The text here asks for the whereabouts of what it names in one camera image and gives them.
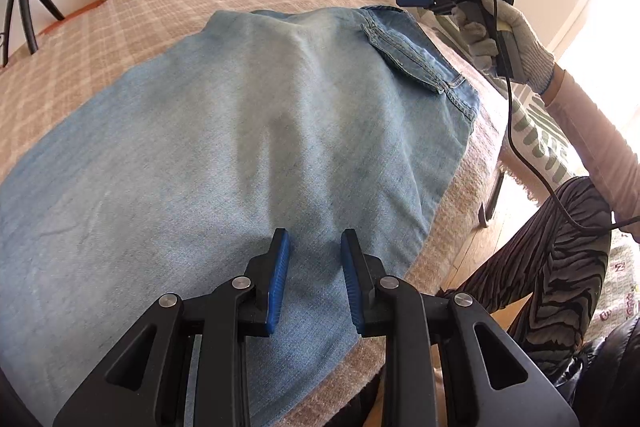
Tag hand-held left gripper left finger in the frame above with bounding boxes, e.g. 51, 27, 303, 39
52, 229, 292, 427

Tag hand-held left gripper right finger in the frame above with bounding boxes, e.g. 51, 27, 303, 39
340, 229, 581, 427

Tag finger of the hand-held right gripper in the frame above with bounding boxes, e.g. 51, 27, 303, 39
396, 0, 453, 14

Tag light blue denim pants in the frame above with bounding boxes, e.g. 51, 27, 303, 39
0, 5, 482, 427

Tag person's right forearm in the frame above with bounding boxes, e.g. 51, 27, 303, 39
544, 68, 640, 244

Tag person's right hand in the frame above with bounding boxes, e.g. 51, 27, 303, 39
457, 0, 556, 95

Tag dark metal bar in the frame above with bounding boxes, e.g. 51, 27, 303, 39
479, 159, 505, 227

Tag person's leg in zebra trousers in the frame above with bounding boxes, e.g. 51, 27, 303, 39
435, 176, 613, 388

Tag printed white mat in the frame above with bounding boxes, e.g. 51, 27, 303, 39
582, 227, 640, 343

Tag black leather seat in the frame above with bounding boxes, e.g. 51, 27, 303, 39
552, 314, 640, 427

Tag pink checked blanket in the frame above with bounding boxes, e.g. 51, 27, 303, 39
0, 0, 506, 418

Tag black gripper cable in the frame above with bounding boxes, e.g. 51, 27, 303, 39
487, 0, 640, 235

